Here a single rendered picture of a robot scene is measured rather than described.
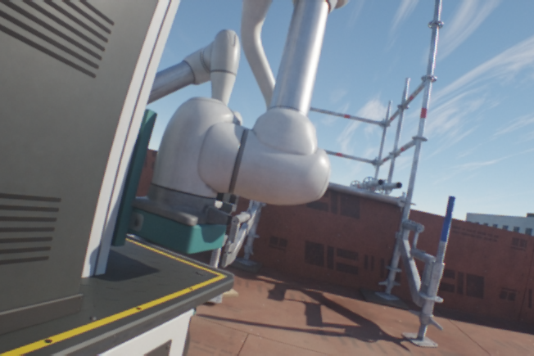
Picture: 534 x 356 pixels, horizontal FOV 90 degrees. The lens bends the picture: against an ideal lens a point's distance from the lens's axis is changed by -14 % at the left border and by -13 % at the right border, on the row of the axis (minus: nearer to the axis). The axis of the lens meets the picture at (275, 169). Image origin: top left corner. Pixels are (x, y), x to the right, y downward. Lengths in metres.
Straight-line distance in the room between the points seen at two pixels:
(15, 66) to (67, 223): 0.20
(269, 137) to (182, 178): 0.20
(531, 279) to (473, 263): 0.52
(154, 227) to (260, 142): 0.29
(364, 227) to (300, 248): 0.52
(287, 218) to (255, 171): 1.80
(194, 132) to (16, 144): 0.36
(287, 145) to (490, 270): 2.41
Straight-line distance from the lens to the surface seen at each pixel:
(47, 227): 0.46
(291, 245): 2.45
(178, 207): 0.65
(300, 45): 0.83
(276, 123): 0.69
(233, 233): 1.73
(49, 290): 0.50
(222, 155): 0.65
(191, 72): 1.31
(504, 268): 2.93
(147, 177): 2.81
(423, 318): 1.77
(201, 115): 0.67
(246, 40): 0.99
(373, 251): 2.50
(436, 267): 1.72
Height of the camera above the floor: 0.56
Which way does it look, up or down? 5 degrees up
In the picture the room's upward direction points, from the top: 13 degrees clockwise
